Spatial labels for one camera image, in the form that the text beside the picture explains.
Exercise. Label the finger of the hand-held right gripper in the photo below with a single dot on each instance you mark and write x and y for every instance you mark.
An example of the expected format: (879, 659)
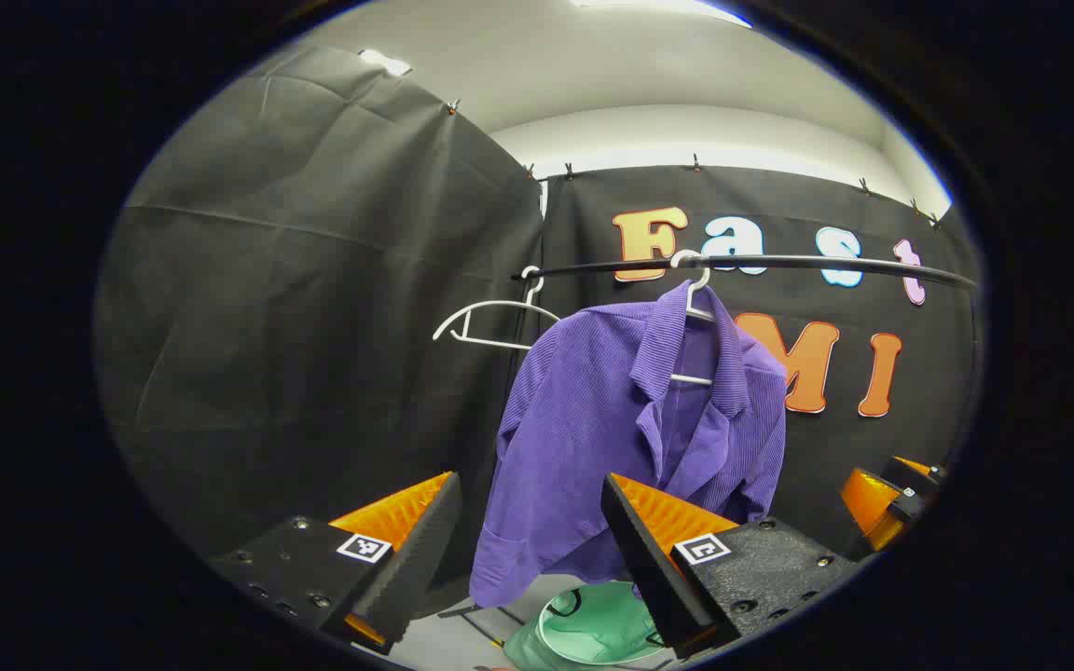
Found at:
(919, 475)
(868, 503)

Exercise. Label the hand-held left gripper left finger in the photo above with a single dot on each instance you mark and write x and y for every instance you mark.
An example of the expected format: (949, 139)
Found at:
(416, 550)

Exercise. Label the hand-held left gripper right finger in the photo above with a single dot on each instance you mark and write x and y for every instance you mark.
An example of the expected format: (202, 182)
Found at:
(640, 550)

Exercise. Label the green laundry hamper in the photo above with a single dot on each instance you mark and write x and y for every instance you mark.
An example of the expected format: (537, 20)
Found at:
(593, 624)

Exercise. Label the white plastic clothes hanger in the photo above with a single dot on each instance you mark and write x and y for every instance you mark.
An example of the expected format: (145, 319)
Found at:
(692, 379)
(490, 342)

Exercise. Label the black backdrop cloth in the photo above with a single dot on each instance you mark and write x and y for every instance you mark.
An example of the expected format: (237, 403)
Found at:
(854, 438)
(295, 326)

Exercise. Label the row of small backdrop clips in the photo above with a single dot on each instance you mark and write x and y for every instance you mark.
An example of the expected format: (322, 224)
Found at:
(452, 108)

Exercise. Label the ceiling light panel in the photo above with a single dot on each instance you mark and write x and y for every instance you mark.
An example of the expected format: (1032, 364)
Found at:
(386, 62)

